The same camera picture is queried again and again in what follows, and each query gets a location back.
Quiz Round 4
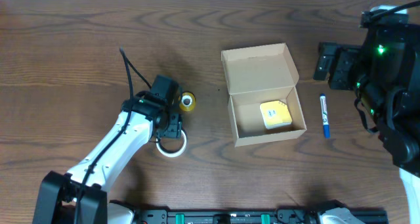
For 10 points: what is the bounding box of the large white tape roll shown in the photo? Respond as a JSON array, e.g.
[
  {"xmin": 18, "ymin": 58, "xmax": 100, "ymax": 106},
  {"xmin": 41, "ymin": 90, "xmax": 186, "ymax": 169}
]
[{"xmin": 156, "ymin": 129, "xmax": 188, "ymax": 158}]

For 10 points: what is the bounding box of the small yellow tape roll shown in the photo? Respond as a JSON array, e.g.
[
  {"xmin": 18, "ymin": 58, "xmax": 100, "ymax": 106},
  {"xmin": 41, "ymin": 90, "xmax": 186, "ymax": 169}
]
[{"xmin": 179, "ymin": 92, "xmax": 196, "ymax": 112}]

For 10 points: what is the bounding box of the blue white marker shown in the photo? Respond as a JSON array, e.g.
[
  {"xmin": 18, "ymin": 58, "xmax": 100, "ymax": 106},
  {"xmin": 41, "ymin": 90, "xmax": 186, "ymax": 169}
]
[{"xmin": 320, "ymin": 93, "xmax": 330, "ymax": 138}]

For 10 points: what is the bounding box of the cardboard box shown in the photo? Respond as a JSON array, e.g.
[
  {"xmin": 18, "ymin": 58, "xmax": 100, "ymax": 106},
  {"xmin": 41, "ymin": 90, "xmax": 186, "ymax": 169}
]
[{"xmin": 221, "ymin": 43, "xmax": 307, "ymax": 147}]

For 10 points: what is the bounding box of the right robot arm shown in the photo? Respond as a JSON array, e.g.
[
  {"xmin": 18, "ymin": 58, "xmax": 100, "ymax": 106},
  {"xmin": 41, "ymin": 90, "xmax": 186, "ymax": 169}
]
[{"xmin": 313, "ymin": 1, "xmax": 419, "ymax": 223}]

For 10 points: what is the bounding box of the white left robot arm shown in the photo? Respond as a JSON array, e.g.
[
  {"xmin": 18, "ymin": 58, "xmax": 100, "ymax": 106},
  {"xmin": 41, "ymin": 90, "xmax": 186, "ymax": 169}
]
[{"xmin": 33, "ymin": 97, "xmax": 187, "ymax": 223}]

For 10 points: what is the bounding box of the yellow sticky note pad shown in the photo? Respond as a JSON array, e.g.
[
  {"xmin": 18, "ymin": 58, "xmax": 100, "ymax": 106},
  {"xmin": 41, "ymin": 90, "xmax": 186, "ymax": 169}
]
[{"xmin": 260, "ymin": 101, "xmax": 293, "ymax": 129}]

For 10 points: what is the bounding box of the black mounting rail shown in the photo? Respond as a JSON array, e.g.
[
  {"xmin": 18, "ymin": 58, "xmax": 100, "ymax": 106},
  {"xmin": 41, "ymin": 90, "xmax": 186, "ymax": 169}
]
[{"xmin": 108, "ymin": 200, "xmax": 389, "ymax": 224}]

